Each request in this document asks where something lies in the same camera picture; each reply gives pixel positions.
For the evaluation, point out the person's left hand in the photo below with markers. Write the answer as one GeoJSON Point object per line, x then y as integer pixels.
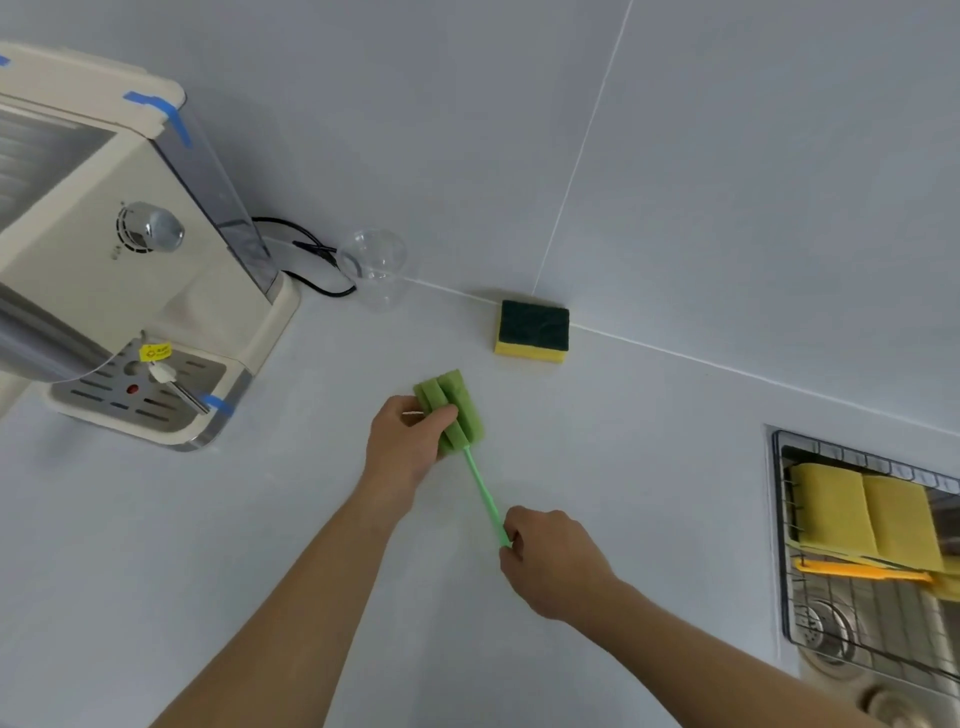
{"type": "Point", "coordinates": [397, 450]}

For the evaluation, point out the person's right hand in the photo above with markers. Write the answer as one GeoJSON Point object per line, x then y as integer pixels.
{"type": "Point", "coordinates": [559, 562]}

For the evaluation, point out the person's left fingers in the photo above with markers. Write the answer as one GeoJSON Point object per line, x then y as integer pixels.
{"type": "Point", "coordinates": [435, 416]}

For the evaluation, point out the person's right thumb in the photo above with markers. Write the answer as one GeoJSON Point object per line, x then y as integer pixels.
{"type": "Point", "coordinates": [517, 519]}

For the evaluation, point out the green sponge bottle brush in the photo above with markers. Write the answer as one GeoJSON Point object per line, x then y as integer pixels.
{"type": "Point", "coordinates": [454, 420]}

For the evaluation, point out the person's right forearm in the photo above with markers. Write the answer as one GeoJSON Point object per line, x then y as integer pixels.
{"type": "Point", "coordinates": [720, 667]}

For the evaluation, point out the person's left forearm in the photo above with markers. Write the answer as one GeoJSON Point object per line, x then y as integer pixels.
{"type": "Point", "coordinates": [277, 622]}

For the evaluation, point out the yellow and green scrub sponge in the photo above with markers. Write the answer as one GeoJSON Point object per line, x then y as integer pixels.
{"type": "Point", "coordinates": [532, 328]}

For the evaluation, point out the clear plastic cup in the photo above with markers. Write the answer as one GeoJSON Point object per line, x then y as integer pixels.
{"type": "Point", "coordinates": [373, 268]}

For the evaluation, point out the blue tape strip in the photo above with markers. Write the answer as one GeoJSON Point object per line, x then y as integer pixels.
{"type": "Point", "coordinates": [217, 405]}
{"type": "Point", "coordinates": [161, 112]}

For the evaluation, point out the metal steam wand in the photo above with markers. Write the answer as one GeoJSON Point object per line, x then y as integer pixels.
{"type": "Point", "coordinates": [184, 390]}

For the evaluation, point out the sink drain strainer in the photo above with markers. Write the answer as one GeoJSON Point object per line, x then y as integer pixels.
{"type": "Point", "coordinates": [825, 630]}

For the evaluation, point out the orange plastic tool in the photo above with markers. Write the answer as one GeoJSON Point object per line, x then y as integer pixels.
{"type": "Point", "coordinates": [862, 570]}

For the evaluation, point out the yellow cleaning cloth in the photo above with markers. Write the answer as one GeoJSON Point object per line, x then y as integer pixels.
{"type": "Point", "coordinates": [870, 514]}

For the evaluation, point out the cream espresso machine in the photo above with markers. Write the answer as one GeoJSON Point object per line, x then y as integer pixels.
{"type": "Point", "coordinates": [112, 247]}

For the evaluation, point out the stainless steel sink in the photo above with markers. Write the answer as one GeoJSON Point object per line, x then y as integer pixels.
{"type": "Point", "coordinates": [877, 600]}

